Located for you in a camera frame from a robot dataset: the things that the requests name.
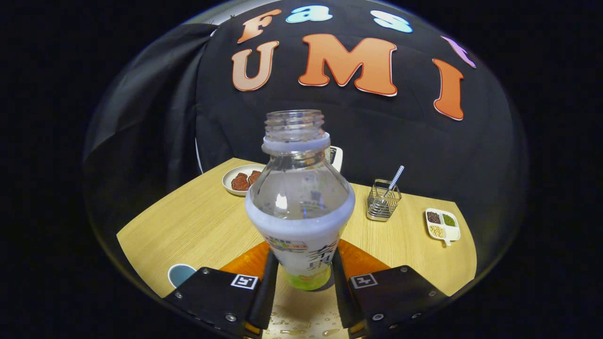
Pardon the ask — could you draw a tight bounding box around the round beige plate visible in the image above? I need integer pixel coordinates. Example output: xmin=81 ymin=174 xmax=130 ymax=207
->
xmin=222 ymin=164 xmax=267 ymax=197

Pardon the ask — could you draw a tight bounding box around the white cup with handle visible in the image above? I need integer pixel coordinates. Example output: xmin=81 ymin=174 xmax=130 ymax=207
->
xmin=168 ymin=264 xmax=197 ymax=289

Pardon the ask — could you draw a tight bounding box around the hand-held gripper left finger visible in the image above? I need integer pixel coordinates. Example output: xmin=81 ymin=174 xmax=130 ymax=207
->
xmin=163 ymin=242 xmax=279 ymax=337

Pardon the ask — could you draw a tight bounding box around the wooden table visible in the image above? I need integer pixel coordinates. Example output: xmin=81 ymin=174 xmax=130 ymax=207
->
xmin=116 ymin=157 xmax=477 ymax=339

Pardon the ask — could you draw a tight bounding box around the clear juice bottle white label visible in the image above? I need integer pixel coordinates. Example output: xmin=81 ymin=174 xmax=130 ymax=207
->
xmin=244 ymin=110 xmax=356 ymax=291

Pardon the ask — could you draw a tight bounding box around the white divided bean dish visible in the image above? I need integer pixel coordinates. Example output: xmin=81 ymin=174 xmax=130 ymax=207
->
xmin=425 ymin=208 xmax=461 ymax=247

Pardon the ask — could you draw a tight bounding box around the striped drinking straw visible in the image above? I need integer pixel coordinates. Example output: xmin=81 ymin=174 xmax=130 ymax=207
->
xmin=384 ymin=165 xmax=405 ymax=198

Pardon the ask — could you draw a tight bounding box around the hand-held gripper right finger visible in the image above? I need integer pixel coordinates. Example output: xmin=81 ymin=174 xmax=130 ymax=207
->
xmin=331 ymin=239 xmax=448 ymax=337

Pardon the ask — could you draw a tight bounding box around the wire mesh basket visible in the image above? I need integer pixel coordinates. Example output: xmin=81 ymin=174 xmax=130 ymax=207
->
xmin=367 ymin=179 xmax=402 ymax=222

